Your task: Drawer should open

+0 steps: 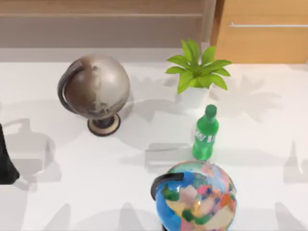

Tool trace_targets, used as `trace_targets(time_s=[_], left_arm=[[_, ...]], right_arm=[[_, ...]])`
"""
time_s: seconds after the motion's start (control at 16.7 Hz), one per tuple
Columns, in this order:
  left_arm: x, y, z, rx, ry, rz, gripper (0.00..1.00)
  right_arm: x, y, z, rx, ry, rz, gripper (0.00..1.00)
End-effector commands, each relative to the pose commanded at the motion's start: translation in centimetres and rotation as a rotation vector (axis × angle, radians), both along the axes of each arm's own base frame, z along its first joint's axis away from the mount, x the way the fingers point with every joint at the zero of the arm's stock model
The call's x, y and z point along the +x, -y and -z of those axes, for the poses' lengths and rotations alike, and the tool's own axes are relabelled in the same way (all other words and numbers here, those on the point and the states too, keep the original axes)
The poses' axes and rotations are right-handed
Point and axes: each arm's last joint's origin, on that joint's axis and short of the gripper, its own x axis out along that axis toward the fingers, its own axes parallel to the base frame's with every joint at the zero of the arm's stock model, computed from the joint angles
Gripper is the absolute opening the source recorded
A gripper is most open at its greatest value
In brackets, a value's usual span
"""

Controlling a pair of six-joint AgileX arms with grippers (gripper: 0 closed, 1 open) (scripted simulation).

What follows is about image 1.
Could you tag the green bottle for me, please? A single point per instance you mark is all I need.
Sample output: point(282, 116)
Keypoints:
point(205, 137)

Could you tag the green plant in white pot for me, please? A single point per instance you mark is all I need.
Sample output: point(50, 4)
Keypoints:
point(196, 72)

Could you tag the brown and silver globe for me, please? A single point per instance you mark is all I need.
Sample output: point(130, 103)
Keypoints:
point(96, 84)

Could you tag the colourful globe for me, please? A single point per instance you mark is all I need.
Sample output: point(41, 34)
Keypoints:
point(197, 199)

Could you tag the open wooden shelf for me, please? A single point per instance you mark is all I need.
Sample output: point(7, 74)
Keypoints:
point(103, 21)

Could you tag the wooden cupboard door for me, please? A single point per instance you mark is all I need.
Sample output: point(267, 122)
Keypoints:
point(262, 43)

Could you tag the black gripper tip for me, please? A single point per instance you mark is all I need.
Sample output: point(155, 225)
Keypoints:
point(6, 168)

